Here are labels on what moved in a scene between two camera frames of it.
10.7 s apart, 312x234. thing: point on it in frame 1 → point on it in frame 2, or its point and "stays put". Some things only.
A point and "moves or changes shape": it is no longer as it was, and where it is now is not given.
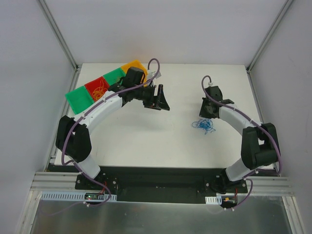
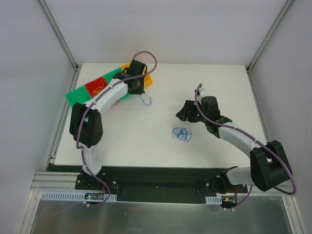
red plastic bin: [97, 87] stays put
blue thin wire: [204, 124] moves or changes shape
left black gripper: [153, 96] → [137, 67]
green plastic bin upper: [113, 77] stays put
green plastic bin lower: [80, 99] stays put
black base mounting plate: [160, 184] stays put
